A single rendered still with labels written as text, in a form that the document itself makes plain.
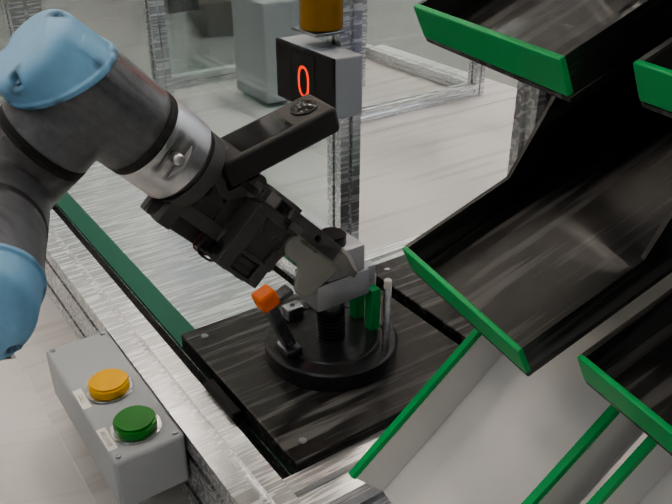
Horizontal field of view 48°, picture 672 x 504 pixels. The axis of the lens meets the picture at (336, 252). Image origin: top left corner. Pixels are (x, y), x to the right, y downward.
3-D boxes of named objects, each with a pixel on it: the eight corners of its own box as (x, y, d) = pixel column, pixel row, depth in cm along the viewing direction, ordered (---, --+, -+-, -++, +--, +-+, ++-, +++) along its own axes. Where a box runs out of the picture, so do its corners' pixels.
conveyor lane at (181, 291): (300, 548, 72) (297, 471, 68) (41, 222, 133) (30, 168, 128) (512, 430, 87) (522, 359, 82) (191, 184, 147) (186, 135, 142)
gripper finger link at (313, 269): (325, 312, 75) (257, 264, 70) (361, 264, 75) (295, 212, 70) (339, 324, 73) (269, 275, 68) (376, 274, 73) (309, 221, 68)
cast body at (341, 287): (317, 313, 75) (316, 251, 72) (294, 294, 78) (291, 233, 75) (385, 287, 79) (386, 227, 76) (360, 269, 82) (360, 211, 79)
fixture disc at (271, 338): (312, 410, 73) (311, 394, 72) (241, 340, 83) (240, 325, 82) (423, 359, 80) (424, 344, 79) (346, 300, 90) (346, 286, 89)
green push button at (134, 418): (124, 454, 71) (121, 438, 70) (109, 430, 73) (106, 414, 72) (164, 437, 73) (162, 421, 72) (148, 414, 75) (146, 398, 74)
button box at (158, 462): (122, 512, 71) (113, 463, 68) (54, 393, 86) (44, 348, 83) (191, 480, 75) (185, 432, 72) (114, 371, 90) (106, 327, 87)
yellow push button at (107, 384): (98, 413, 76) (95, 397, 75) (85, 391, 78) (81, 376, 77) (136, 398, 78) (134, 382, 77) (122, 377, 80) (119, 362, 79)
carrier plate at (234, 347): (296, 479, 68) (295, 461, 67) (182, 348, 85) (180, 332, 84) (489, 382, 80) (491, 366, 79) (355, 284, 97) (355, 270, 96)
